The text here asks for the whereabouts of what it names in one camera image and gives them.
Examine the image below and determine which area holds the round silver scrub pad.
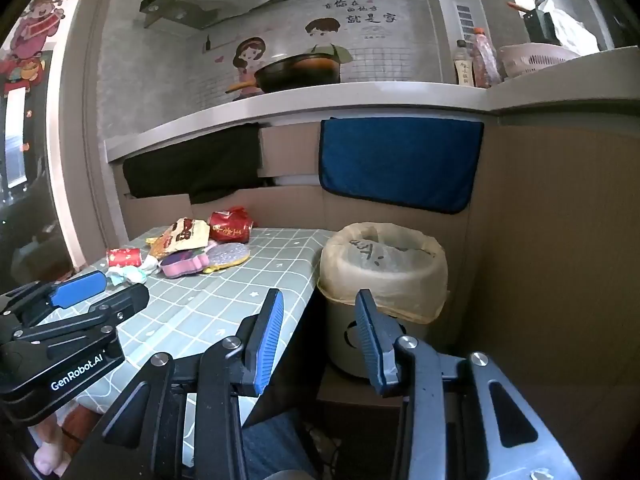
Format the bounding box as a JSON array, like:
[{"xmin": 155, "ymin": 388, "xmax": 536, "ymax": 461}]
[{"xmin": 202, "ymin": 241, "xmax": 251, "ymax": 273}]

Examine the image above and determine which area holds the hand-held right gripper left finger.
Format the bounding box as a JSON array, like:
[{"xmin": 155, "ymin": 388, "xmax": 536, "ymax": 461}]
[{"xmin": 65, "ymin": 287, "xmax": 286, "ymax": 480}]

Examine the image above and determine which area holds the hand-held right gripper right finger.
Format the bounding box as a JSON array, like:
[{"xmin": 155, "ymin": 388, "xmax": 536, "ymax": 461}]
[{"xmin": 354, "ymin": 288, "xmax": 583, "ymax": 480}]

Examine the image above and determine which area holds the blue towel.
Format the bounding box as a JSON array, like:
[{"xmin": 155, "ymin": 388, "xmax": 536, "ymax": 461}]
[{"xmin": 319, "ymin": 117, "xmax": 485, "ymax": 215}]

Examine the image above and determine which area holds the white tissue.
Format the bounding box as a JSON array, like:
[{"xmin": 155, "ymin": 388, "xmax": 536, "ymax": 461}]
[{"xmin": 105, "ymin": 257, "xmax": 161, "ymax": 288}]

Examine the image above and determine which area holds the white kitchen counter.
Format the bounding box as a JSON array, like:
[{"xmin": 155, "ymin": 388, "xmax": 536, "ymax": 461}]
[{"xmin": 104, "ymin": 45, "xmax": 640, "ymax": 163}]

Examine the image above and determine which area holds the green checked tablecloth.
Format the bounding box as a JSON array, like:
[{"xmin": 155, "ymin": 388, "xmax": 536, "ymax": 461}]
[{"xmin": 35, "ymin": 227, "xmax": 332, "ymax": 468}]

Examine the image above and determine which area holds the red-capped plastic bottle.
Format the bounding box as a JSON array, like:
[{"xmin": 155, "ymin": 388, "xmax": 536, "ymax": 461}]
[{"xmin": 470, "ymin": 27, "xmax": 501, "ymax": 89}]

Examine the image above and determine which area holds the cartoon wall sticker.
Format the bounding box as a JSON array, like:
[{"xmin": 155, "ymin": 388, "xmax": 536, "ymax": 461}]
[{"xmin": 200, "ymin": 0, "xmax": 441, "ymax": 101}]

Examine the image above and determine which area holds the white label sauce bottle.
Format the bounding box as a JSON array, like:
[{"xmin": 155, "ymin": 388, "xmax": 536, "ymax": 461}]
[{"xmin": 452, "ymin": 40, "xmax": 475, "ymax": 87}]

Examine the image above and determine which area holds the red snack packet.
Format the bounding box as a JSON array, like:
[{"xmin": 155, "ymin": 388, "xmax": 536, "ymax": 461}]
[{"xmin": 207, "ymin": 206, "xmax": 256, "ymax": 245}]

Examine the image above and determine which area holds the black wok with wooden handle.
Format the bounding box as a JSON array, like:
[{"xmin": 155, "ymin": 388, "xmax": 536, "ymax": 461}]
[{"xmin": 225, "ymin": 52, "xmax": 343, "ymax": 95}]

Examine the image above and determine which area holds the red strawberry toy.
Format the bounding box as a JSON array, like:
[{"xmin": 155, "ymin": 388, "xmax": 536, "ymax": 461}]
[{"xmin": 106, "ymin": 247, "xmax": 143, "ymax": 268}]

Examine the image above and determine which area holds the cream snack bag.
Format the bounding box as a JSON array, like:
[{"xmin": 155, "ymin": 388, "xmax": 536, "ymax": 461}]
[{"xmin": 147, "ymin": 217, "xmax": 211, "ymax": 261}]

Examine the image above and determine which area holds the black cloth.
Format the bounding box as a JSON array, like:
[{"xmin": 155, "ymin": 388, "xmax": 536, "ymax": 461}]
[{"xmin": 122, "ymin": 122, "xmax": 263, "ymax": 205}]

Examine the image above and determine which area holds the beige trash bin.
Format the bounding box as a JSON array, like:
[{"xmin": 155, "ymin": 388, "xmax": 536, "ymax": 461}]
[{"xmin": 322, "ymin": 295, "xmax": 451, "ymax": 381}]

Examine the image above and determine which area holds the white plastic basket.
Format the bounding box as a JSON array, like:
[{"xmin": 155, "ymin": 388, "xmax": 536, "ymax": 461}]
[{"xmin": 497, "ymin": 44, "xmax": 583, "ymax": 81}]

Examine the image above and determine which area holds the white cloth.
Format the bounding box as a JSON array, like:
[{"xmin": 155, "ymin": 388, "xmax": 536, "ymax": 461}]
[{"xmin": 550, "ymin": 7, "xmax": 598, "ymax": 53}]

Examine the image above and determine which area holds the glass door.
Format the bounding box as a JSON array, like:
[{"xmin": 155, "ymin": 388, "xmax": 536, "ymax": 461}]
[{"xmin": 0, "ymin": 50, "xmax": 76, "ymax": 286}]

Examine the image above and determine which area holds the black utensil holder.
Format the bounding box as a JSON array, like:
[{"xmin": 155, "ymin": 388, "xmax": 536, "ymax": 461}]
[{"xmin": 522, "ymin": 0, "xmax": 558, "ymax": 45}]

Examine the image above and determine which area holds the person's leg in jeans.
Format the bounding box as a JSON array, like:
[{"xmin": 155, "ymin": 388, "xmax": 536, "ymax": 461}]
[{"xmin": 245, "ymin": 407, "xmax": 321, "ymax": 480}]

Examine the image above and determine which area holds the pink flower-shaped sponge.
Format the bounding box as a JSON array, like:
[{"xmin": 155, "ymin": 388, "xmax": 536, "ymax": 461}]
[{"xmin": 160, "ymin": 250, "xmax": 211, "ymax": 278}]

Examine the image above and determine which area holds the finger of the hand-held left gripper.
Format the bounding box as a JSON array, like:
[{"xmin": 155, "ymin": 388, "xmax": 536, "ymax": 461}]
[
  {"xmin": 14, "ymin": 284, "xmax": 151, "ymax": 357},
  {"xmin": 0, "ymin": 270, "xmax": 109, "ymax": 335}
]

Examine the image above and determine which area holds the red festive door sticker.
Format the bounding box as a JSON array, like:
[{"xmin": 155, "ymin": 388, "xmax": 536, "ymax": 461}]
[{"xmin": 0, "ymin": 0, "xmax": 76, "ymax": 96}]

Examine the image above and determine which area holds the person's left hand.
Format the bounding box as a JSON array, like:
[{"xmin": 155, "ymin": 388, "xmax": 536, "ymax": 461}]
[{"xmin": 32, "ymin": 410, "xmax": 72, "ymax": 477}]

